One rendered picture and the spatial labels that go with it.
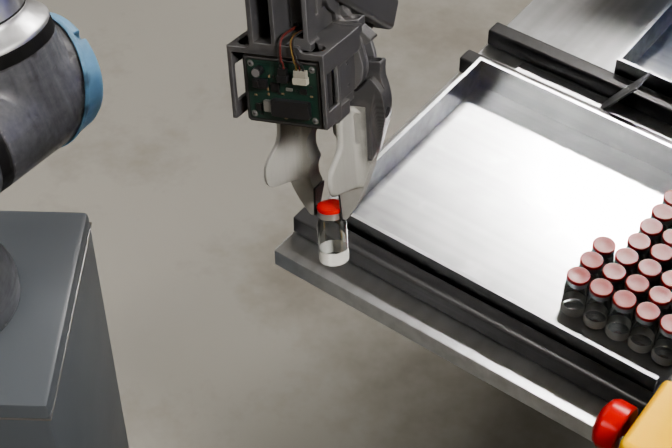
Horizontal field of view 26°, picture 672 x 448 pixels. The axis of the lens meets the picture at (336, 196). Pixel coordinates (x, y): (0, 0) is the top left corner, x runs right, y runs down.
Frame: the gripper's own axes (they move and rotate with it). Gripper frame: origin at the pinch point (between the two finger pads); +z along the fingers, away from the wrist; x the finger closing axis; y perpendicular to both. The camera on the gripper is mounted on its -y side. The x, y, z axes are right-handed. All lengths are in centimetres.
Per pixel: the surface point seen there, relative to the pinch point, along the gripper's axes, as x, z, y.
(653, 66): 10, 11, -58
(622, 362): 17.4, 20.9, -16.8
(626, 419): 21.6, 15.6, -1.7
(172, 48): -108, 55, -148
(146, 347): -78, 80, -83
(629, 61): 8, 10, -55
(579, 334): 13.4, 19.7, -18.0
